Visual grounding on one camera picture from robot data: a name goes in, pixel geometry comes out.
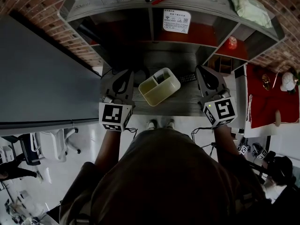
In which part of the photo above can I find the white notice card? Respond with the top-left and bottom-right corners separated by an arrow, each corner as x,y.
163,8 -> 192,35

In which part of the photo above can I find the gold dish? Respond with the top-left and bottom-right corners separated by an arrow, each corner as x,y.
261,73 -> 271,91

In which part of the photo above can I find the grey wooden desk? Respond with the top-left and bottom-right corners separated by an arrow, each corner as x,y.
100,48 -> 247,117

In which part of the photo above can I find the person's left forearm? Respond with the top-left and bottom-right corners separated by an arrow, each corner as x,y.
93,129 -> 121,166

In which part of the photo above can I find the black chair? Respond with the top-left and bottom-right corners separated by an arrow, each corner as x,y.
1,134 -> 42,166

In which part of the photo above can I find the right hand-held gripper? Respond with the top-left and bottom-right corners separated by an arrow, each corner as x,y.
196,65 -> 238,128

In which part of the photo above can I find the black desk lamp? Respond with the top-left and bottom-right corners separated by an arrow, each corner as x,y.
77,23 -> 150,89

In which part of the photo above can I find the white office chair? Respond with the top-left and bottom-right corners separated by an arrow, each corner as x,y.
35,127 -> 82,163

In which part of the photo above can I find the person's torso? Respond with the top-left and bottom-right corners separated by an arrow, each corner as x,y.
60,127 -> 265,225

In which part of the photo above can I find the person's right forearm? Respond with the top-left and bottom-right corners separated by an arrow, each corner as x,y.
212,125 -> 240,159

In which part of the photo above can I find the red apple ornament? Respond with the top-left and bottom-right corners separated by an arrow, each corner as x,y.
225,36 -> 238,49

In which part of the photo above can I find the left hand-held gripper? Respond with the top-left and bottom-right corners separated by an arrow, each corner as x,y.
98,69 -> 136,132

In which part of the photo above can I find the green potted plant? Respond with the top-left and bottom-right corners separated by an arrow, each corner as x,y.
289,69 -> 300,95

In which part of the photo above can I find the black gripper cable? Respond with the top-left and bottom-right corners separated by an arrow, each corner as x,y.
123,127 -> 138,139
191,127 -> 214,150

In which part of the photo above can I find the cream desk organizer box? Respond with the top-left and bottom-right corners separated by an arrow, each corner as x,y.
138,67 -> 181,107

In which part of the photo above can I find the black remote control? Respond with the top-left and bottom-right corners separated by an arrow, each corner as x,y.
179,73 -> 197,83

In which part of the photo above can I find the beige wooden figure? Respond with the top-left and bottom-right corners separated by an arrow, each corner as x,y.
274,110 -> 282,127

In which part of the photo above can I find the green wipes packet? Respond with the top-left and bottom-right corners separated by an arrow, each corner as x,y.
227,0 -> 274,29

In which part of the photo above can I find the white globe lamp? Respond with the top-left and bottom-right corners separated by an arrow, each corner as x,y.
275,64 -> 300,92

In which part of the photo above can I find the grey refrigerator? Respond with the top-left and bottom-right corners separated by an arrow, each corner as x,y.
0,14 -> 103,137

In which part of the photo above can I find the wooden desk organizer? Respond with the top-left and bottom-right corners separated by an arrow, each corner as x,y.
207,54 -> 235,74

